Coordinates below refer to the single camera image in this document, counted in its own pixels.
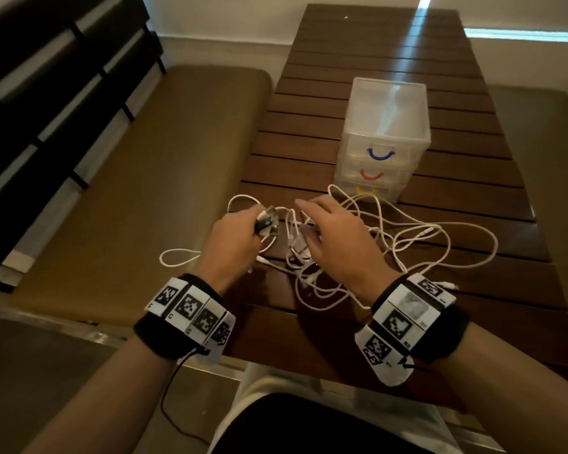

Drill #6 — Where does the person's left hand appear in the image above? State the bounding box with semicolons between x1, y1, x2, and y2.
191;204;266;296

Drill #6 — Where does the person's right hand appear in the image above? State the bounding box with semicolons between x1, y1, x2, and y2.
295;194;401;308

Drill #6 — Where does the clear drawer yellow handle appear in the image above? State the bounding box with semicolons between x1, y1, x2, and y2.
333;177;403;204

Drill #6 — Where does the tangle of white cables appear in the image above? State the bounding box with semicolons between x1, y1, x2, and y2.
255;183;500;313

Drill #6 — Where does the clear drawer red handle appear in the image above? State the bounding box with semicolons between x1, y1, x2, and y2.
336;155;415;186

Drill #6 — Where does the clear drawer blue handle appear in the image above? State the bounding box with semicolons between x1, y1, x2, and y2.
341;132;430;166

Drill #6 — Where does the clear plastic three-drawer organiser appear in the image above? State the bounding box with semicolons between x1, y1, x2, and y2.
333;78;432;204

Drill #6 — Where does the person's left forearm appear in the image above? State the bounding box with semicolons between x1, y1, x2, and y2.
23;335;176;454

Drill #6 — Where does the person's black garment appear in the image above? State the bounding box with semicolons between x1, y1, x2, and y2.
217;393;427;454

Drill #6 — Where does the black marker wristband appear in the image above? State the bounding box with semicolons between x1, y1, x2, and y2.
133;274;237;363
355;272;470;364

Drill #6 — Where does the brown bench cushion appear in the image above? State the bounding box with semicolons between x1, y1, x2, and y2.
490;84;568;346
9;66;273;327

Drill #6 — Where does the brown slatted wooden table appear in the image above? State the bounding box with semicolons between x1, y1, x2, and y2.
222;3;568;412

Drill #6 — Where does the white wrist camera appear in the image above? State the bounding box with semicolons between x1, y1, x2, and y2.
355;325;415;387
203;344;229;366

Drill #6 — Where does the thin black camera cable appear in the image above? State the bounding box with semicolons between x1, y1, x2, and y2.
160;348;211;445

